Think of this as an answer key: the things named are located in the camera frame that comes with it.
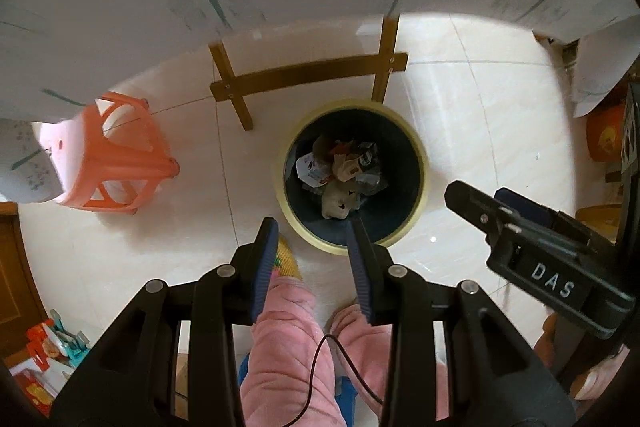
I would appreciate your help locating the orange plastic stool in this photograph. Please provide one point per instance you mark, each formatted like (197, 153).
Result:
(125, 162)

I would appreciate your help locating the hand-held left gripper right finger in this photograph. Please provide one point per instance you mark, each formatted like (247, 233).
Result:
(360, 272)

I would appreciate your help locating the yellow object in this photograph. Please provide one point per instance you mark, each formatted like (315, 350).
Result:
(595, 217)

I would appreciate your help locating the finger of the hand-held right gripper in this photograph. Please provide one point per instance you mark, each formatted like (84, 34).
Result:
(525, 207)
(475, 207)

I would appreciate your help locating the brown wooden door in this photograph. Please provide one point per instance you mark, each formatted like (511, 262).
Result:
(15, 267)

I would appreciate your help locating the colourful packaged goods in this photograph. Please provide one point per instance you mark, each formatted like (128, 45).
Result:
(45, 347)

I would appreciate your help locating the yellow slipper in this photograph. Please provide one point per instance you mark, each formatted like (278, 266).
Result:
(287, 262)

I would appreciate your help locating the pile of discarded packaging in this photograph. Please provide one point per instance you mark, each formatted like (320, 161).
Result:
(340, 172)

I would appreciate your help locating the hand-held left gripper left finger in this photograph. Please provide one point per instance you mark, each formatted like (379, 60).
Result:
(265, 267)

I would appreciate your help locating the pink fleece pants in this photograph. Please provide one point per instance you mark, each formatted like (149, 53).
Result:
(280, 357)

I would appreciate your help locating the dark bin with yellow rim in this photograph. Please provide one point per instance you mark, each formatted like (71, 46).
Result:
(400, 187)

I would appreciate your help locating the person's right hand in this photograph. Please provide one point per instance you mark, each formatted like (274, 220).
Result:
(602, 379)

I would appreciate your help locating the wooden table frame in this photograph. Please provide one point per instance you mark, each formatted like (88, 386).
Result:
(300, 74)

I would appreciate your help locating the orange box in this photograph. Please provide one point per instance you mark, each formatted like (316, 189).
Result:
(602, 137)

